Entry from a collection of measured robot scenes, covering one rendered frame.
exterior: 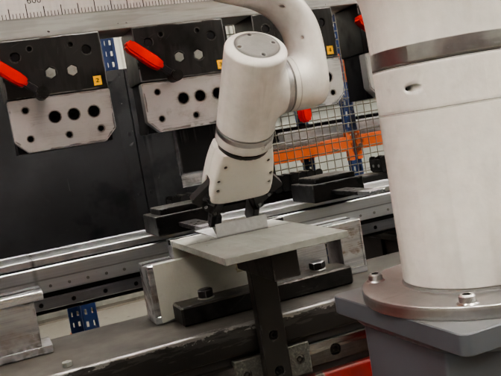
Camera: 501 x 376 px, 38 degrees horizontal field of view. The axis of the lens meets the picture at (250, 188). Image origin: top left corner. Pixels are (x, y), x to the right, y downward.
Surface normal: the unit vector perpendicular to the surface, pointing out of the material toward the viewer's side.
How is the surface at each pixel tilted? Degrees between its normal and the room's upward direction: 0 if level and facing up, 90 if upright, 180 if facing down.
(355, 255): 90
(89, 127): 90
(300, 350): 90
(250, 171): 132
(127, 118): 90
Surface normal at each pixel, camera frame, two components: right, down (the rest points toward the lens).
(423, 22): -0.42, 0.14
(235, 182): 0.32, 0.69
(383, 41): -0.86, 0.19
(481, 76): 0.07, 0.07
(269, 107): 0.51, 0.61
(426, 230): -0.73, 0.18
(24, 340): 0.37, 0.02
